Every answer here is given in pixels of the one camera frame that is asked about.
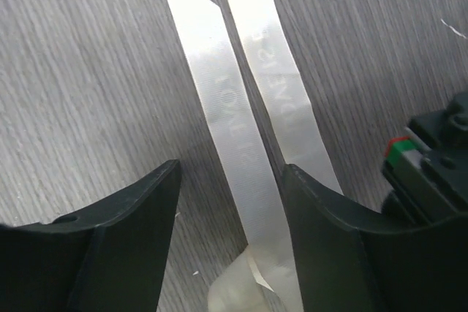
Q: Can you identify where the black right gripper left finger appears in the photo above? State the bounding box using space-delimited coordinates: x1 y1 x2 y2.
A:
1 160 181 311

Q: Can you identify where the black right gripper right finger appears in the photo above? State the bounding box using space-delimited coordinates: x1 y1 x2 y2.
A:
282 164 467 311

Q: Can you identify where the cream ribbon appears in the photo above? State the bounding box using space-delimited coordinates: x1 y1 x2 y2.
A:
167 0 340 311

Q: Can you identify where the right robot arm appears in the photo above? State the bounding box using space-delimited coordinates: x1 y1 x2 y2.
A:
1 93 467 311

